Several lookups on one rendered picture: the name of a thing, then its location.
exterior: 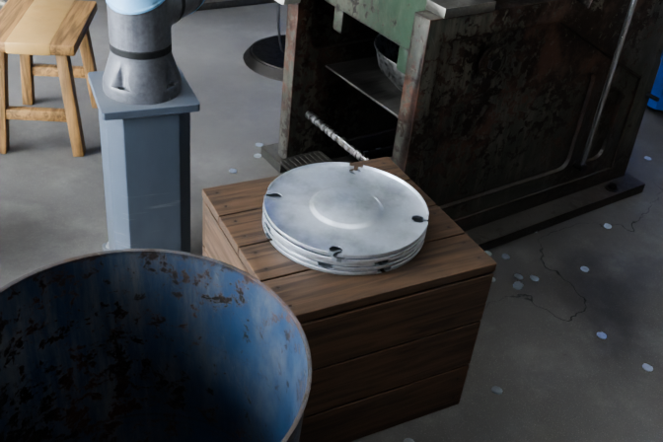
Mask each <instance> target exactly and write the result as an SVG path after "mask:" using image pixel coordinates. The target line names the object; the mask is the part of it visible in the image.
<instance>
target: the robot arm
mask: <svg viewBox="0 0 663 442"><path fill-rule="evenodd" d="M204 1H205V0H106V2H107V9H108V24H109V39H110V55H109V58H108V61H107V65H106V68H105V72H104V75H103V90H104V93H105V94H106V95H107V96H108V97H109V98H111V99H113V100H115V101H117V102H121V103H124V104H130V105H155V104H160V103H164V102H167V101H169V100H171V99H173V98H175V97H176V96H177V95H178V94H179V93H180V92H181V90H182V78H181V75H180V72H179V69H178V66H177V64H176V61H175V59H174V56H173V54H172V25H173V24H175V23H177V22H178V21H179V20H181V19H182V18H184V17H185V16H187V15H189V14H191V13H193V12H195V11H196V10H197V9H198V8H199V7H200V6H201V5H202V4H203V3H204Z"/></svg>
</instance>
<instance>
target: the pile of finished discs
mask: <svg viewBox="0 0 663 442"><path fill-rule="evenodd" d="M349 164H350V163H341V162H325V163H316V164H310V165H305V166H301V167H298V168H295V169H292V170H290V171H288V172H286V173H284V174H282V175H280V176H279V177H278V178H276V179H275V180H274V181H273V182H272V183H271V184H270V185H269V187H268V188H267V192H266V195H265V196H264V199H263V205H262V211H263V213H262V227H263V230H264V232H265V234H266V236H267V238H268V239H272V241H270V242H271V243H272V244H273V245H274V246H275V247H276V248H277V249H278V250H279V251H280V252H281V253H282V254H284V255H285V256H286V257H288V258H290V259H292V260H294V261H296V262H298V263H300V264H302V265H304V266H307V267H310V268H312V269H315V270H318V271H322V272H327V273H332V274H339V275H370V274H377V273H382V271H381V270H380V269H381V268H384V270H385V271H389V270H392V269H395V268H398V267H400V266H402V265H404V264H405V263H407V262H409V261H410V260H411V259H413V258H414V257H415V256H416V255H417V253H418V252H419V251H420V249H421V248H422V245H423V243H424V239H425V235H426V229H427V225H428V222H427V220H428V215H429V211H428V207H427V205H426V203H425V201H424V199H423V198H422V196H421V195H420V194H419V193H418V192H417V191H416V190H415V189H414V188H413V187H412V186H411V185H410V184H408V183H406V182H405V181H403V180H402V179H400V178H398V177H396V176H394V175H392V174H390V173H387V172H385V171H382V170H379V169H376V168H372V167H368V166H364V165H363V168H361V167H358V170H357V171H354V170H353V171H349V170H351V169H354V166H349Z"/></svg>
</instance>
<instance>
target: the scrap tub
mask: <svg viewBox="0 0 663 442"><path fill-rule="evenodd" d="M311 382H312V358H311V352H310V347H309V343H308V340H307V338H306V335H305V333H304V331H303V328H302V326H301V324H300V323H299V321H298V319H297V318H296V316H295V314H294V313H293V312H292V310H291V309H290V308H289V306H288V305H287V304H286V303H285V302H284V301H283V300H282V299H281V298H280V297H279V295H278V294H276V293H275V292H274V291H273V290H272V289H271V288H269V287H268V286H267V285H265V284H264V283H263V282H261V281H260V280H258V279H257V278H255V277H254V276H252V275H250V274H248V273H247V272H245V271H243V270H241V269H239V268H237V267H235V266H233V265H231V264H228V263H226V262H223V261H221V260H218V259H214V258H209V257H205V256H201V255H197V254H192V253H187V252H181V251H173V250H164V249H123V250H112V251H104V252H97V253H92V254H86V255H82V256H78V257H74V258H68V259H65V260H61V261H58V262H55V263H52V264H49V265H47V266H44V267H41V268H39V269H36V270H34V271H32V272H30V273H28V274H25V275H23V276H21V277H19V278H17V279H16V280H14V281H12V282H10V283H8V284H6V285H5V286H3V287H2V288H0V442H299V439H300V433H301V427H302V421H303V415H304V410H305V407H306V405H307V402H308V398H309V394H310V390H311Z"/></svg>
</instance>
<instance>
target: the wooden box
mask: <svg viewBox="0 0 663 442"><path fill-rule="evenodd" d="M363 165H364V166H368V167H372V168H376V169H379V170H382V171H385V172H387V173H390V174H392V175H394V176H396V177H398V178H400V179H402V180H403V181H405V182H406V183H408V184H410V185H411V186H412V187H413V188H414V189H415V190H416V191H417V192H418V193H419V194H420V195H421V196H422V198H423V199H424V201H425V203H426V205H427V207H428V211H429V215H428V220H427V222H428V225H427V229H426V235H425V239H424V243H423V245H422V248H421V249H420V251H419V252H418V253H417V255H416V256H415V257H414V258H413V259H411V260H410V261H409V262H407V263H405V264H404V265H402V266H400V267H398V268H395V269H392V270H389V271H385V270H384V268H381V269H380V270H381V271H382V273H377V274H370V275H339V274H332V273H327V272H322V271H318V270H315V269H312V268H310V267H307V266H304V265H302V264H300V263H298V262H296V261H294V260H292V259H290V258H288V257H286V256H285V255H284V254H282V253H281V252H280V251H279V250H278V249H277V248H276V247H275V246H274V245H273V244H272V243H271V242H270V241H272V239H268V238H267V236H266V234H265V232H264V230H263V227H262V213H263V211H262V205H263V199H264V196H265V195H266V192H267V188H268V187H269V185H270V184H271V183H272V182H273V181H274V180H275V179H276V178H278V177H279V176H275V177H270V178H264V179H258V180H252V181H247V182H241V183H235V184H225V185H219V186H214V187H209V188H203V189H202V197H203V211H202V244H203V246H202V255H203V256H205V257H209V258H214V259H218V260H221V261H223V262H226V263H228V264H231V265H233V266H235V267H237V268H239V269H241V270H243V271H245V272H247V273H248V274H250V275H252V276H254V277H255V278H257V279H258V280H260V281H261V282H263V283H264V284H265V285H267V286H268V287H269V288H271V289H272V290H273V291H274V292H275V293H276V294H278V295H279V297H280V298H281V299H282V300H283V301H284V302H285V303H286V304H287V305H288V306H289V308H290V309H291V310H292V312H293V313H294V314H295V316H296V318H297V319H298V321H299V323H300V324H301V326H302V328H303V331H304V333H305V335H306V338H307V340H308V343H309V347H310V352H311V358H312V382H311V390H310V394H309V398H308V402H307V405H306V407H305V410H304V415H303V421H302V427H301V433H300V439H299V442H350V441H353V440H356V439H359V438H362V437H364V436H367V435H370V434H373V433H376V432H379V431H382V430H385V429H387V428H390V427H393V426H396V425H399V424H402V423H405V422H408V421H410V420H413V419H416V418H419V417H422V416H425V415H428V414H430V413H432V412H435V411H438V410H441V409H444V408H447V407H450V406H452V405H457V404H458V403H459V402H460V398H461V395H462V391H463V388H464V384H465V381H466V377H467V373H468V369H469V363H470V362H471V358H472V355H473V351H474V347H475V343H476V340H477V336H478V332H479V326H480V320H481V318H482V315H483V311H484V307H485V303H486V300H487V296H488V292H489V288H490V285H491V281H492V277H493V273H492V271H495V268H496V262H495V261H494V260H493V259H492V258H491V257H490V256H489V255H488V254H487V253H486V252H485V251H484V250H483V249H482V248H481V247H480V246H479V245H478V244H477V243H476V242H475V241H474V240H473V239H472V238H471V237H470V236H469V235H468V234H465V232H464V231H463V230H462V229H461V228H460V227H459V226H458V225H457V224H456V223H455V222H454V221H453V220H452V219H451V218H450V217H449V216H448V215H447V214H446V213H445V212H444V211H443V210H442V209H441V208H440V207H439V206H438V205H436V203H435V202H434V201H433V200H432V199H431V198H430V197H429V196H428V195H427V194H426V193H425V192H424V191H423V190H422V189H421V188H420V187H418V186H417V185H416V184H415V183H414V182H413V181H412V180H411V179H410V178H409V177H408V176H407V175H406V174H405V173H404V172H403V171H402V170H401V169H400V168H399V167H398V166H397V165H396V164H395V163H394V162H393V161H392V160H391V159H390V158H389V157H383V158H377V159H371V160H366V161H360V162H354V163H350V164H349V166H354V169H351V170H349V171H353V170H354V171H357V170H358V167H361V168H363Z"/></svg>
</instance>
